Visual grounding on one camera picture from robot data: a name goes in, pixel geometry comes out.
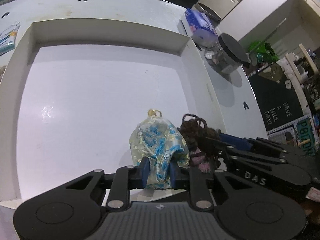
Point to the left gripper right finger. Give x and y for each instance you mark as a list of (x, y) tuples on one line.
[(180, 176)]

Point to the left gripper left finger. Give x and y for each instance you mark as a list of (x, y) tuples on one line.
[(134, 177)]

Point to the blue floral satin pouch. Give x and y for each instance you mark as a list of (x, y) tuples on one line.
[(160, 141)]

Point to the black letter board sign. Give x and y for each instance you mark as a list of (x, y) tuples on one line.
[(278, 95)]

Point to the green plastic basket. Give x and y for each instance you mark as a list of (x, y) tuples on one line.
[(260, 52)]

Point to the white shallow tray box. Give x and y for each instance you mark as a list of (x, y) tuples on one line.
[(74, 89)]

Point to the clear jar black lid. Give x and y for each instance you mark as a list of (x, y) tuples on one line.
[(226, 55)]

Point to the blue wet wipes pack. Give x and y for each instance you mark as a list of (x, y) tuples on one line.
[(199, 27)]

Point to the grey round tin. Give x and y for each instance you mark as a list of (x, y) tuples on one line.
[(212, 15)]

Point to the blue white tissue packet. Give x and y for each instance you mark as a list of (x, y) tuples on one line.
[(8, 38)]

